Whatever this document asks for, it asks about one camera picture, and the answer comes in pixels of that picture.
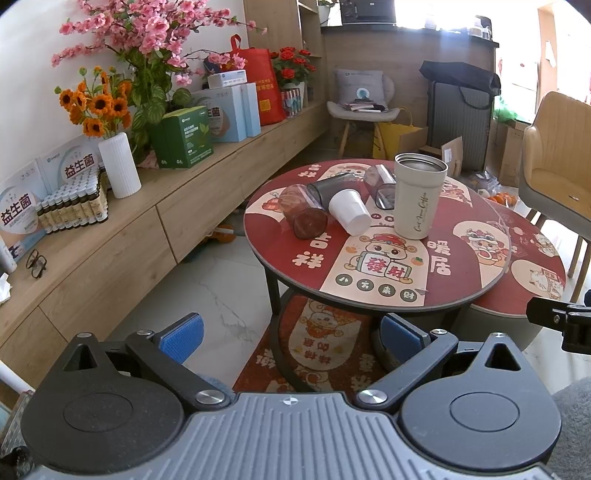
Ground dark clear cup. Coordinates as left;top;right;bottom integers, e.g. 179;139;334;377
365;165;398;210

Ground white ribbed vase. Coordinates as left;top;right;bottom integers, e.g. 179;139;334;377
98;131;142;199

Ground grey cushion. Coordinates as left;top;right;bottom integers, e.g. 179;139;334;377
334;69;385;105

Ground grey fluffy cloth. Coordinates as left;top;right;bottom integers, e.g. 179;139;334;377
550;380;591;480

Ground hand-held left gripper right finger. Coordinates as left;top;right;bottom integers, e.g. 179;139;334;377
358;314;525;414

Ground white and blue box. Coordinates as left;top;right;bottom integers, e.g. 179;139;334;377
36;140;100;185
0;159;48;265

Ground grey shell chair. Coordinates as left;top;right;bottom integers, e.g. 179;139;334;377
326;73;403;158

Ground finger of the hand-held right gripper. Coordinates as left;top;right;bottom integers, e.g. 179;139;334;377
527;298;591;355

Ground grey suitcase with black cover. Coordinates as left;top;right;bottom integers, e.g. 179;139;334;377
419;60;502;172

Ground yellow paper bag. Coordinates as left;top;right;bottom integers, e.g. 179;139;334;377
372;108;428;160

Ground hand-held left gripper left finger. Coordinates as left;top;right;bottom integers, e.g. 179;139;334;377
62;313;232;413

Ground tall cream cup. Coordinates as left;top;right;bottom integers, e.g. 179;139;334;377
394;152;450;241

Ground white paper cup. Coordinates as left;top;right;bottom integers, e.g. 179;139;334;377
328;188;372;236

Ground small white box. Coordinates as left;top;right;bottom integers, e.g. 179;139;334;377
207;70;247;90

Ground pink blossom branches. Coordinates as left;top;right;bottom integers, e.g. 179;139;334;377
51;0;269;88

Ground long wooden cabinet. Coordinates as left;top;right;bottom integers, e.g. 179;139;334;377
0;99;329;409

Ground red tote bag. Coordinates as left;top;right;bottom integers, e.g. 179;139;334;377
230;34;287;127

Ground green box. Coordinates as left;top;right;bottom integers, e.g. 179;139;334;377
148;106;214;170

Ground striped flower pot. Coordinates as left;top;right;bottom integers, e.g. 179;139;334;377
280;82;308;119

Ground light blue box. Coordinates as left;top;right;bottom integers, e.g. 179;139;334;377
191;83;262;143

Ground rows of small brown bottles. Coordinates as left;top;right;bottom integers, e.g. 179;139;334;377
36;165;110;234

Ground green leafy plant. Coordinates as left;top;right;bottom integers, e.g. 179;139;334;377
124;46;191;151

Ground black eyeglasses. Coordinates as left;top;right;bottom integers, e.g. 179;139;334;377
24;249;49;280

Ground red rose bouquet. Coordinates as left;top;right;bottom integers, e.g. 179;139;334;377
270;46;318;88

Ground brown transparent cup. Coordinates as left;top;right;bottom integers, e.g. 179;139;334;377
279;184;328;240

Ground orange sunflower bouquet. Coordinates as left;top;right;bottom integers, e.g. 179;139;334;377
55;67;134;139

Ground beige armchair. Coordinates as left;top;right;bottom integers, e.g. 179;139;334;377
521;91;591;292

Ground black appliance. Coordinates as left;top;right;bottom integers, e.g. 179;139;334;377
339;0;398;26

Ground open cardboard box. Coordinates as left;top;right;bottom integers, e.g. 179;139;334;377
418;136;465;179

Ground grey transparent cup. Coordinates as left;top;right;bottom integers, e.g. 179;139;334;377
307;173;356;208

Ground tall cardboard box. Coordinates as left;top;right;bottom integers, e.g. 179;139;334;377
488;119;530;188

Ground low round red printed table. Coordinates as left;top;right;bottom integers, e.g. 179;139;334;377
462;198;567;352

